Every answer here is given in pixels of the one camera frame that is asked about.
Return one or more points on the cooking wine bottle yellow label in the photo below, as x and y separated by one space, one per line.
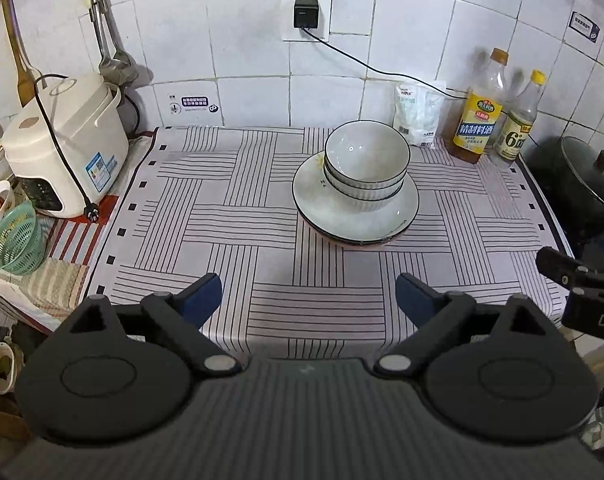
474 125

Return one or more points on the glass wok lid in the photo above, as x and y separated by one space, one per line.
582 170

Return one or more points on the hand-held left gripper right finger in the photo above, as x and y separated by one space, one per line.
414 295

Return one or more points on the white plastic seasoning bag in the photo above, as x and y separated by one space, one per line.
417 115

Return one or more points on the black charger plug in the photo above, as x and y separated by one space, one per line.
305 12

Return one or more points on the white rice cooker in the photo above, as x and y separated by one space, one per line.
82 125

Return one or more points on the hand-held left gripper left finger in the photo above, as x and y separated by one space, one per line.
207 295

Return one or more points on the green plastic basket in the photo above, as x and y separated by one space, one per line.
12 240

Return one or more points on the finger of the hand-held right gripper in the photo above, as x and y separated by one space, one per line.
557 265

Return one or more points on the wooden spatula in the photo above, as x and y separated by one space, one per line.
24 80

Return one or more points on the black gas stove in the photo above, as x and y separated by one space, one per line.
602 245

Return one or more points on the beige striped towel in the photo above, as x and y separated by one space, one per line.
52 280

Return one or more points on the black wok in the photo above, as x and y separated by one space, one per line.
547 170

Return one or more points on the striped white tablecloth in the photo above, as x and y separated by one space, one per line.
282 260

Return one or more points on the blue and white wall sticker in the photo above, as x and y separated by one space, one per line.
585 27

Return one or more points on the red striped cloth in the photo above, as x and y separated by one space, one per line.
74 240

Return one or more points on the clear vinegar bottle yellow cap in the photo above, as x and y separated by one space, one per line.
514 140

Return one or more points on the metal ladle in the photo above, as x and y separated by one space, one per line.
107 69
124 65

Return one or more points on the white oval container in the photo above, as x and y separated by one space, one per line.
7 360

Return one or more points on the white plate with sun print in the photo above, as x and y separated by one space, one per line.
312 200

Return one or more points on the white wall outlet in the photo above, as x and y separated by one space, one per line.
287 20

